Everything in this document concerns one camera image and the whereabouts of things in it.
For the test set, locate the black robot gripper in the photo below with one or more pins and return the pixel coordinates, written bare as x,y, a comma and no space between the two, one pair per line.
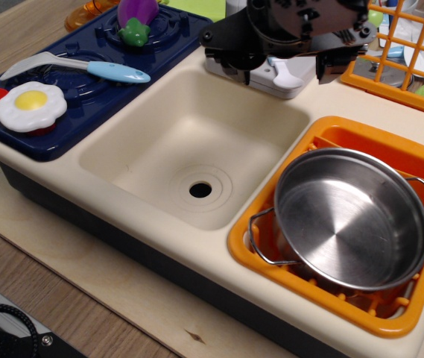
336,31

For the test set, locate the grey toy faucet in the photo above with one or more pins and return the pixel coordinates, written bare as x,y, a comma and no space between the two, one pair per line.
283,78

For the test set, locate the navy blue toy stove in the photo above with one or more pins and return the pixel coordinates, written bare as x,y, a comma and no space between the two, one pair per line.
92,100

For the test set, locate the purple toy eggplant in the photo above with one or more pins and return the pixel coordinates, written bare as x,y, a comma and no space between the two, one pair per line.
134,17

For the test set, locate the cream toy sink unit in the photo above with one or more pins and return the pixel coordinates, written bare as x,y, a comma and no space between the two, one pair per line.
165,181

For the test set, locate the orange transparent plastic lid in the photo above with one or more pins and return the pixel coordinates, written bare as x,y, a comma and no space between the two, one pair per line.
87,12

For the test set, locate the white toy fried egg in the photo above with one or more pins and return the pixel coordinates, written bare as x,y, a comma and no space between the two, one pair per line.
32,106

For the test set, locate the orange dish drainer basket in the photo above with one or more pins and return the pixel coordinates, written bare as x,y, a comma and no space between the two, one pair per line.
389,313

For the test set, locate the orange wire dish rack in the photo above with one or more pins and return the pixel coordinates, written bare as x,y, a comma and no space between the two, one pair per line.
393,67

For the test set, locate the steel pan with handles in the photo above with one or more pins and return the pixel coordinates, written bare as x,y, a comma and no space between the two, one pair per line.
350,218

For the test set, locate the blue handled grey spoon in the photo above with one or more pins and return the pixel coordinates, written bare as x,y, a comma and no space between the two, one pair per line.
102,69

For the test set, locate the black metal base plate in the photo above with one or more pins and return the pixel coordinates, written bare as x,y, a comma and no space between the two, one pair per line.
48,345

